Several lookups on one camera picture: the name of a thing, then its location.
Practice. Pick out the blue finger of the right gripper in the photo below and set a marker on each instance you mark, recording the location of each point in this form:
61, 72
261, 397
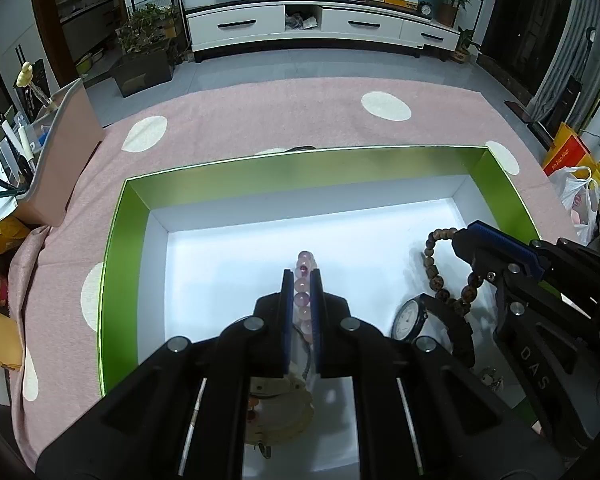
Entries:
509, 246
488, 266

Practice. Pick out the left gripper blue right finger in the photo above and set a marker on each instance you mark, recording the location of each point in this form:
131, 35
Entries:
317, 307

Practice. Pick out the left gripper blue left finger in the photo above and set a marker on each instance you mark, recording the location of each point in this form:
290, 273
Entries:
286, 315

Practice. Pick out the black wristwatch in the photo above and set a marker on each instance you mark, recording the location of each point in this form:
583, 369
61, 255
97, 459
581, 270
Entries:
424, 315

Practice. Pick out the cream white wristwatch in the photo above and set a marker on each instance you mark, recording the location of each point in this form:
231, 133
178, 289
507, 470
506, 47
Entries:
279, 410

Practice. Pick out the white plastic bag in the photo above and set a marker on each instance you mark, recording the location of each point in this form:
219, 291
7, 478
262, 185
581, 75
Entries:
576, 190

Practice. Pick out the orange shopping bag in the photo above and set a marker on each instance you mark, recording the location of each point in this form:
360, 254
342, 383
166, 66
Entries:
567, 150

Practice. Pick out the potted plant by cabinet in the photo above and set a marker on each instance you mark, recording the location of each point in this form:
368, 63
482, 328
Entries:
465, 42

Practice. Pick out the pink polka dot tablecloth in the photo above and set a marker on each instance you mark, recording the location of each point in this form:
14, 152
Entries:
53, 279

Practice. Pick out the small black alarm clock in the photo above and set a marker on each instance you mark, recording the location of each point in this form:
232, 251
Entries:
425, 8

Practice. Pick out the potted plant on cabinet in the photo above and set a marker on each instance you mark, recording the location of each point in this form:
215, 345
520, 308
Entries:
448, 10

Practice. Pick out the white tv cabinet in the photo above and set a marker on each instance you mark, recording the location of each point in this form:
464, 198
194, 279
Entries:
285, 20

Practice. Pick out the pink desk organizer box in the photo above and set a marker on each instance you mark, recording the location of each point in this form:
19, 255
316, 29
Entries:
73, 134

